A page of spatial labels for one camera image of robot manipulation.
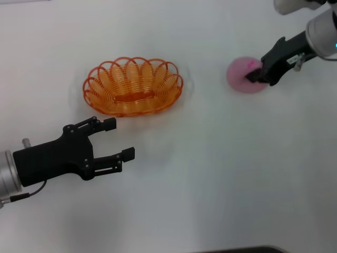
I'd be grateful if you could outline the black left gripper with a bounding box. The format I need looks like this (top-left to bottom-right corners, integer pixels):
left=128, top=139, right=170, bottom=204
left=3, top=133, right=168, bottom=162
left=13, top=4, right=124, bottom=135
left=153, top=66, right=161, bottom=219
left=12, top=116, right=136, bottom=188

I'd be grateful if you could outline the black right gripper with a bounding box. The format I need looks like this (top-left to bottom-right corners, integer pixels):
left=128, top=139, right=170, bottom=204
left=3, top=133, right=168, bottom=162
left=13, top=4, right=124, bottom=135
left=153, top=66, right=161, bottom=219
left=245, top=31, right=313, bottom=87

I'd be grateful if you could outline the pink peach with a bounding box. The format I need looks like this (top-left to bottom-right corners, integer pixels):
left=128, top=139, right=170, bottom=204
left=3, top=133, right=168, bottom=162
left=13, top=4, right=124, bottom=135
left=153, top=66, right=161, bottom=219
left=226, top=55, right=271, bottom=94

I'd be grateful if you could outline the orange plastic wire basket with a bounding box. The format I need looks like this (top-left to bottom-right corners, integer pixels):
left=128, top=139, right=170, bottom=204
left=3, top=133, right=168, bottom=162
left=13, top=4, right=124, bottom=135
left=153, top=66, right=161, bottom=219
left=83, top=56, right=184, bottom=119

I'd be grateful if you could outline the dark rounded robot base edge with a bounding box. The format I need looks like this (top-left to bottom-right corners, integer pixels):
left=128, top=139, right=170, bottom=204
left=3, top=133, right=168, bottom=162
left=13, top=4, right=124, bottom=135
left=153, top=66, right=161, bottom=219
left=202, top=245, right=290, bottom=253

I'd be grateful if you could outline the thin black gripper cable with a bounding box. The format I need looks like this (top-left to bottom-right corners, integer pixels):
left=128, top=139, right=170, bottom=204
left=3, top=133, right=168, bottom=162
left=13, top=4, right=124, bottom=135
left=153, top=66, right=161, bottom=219
left=0, top=179, right=48, bottom=210

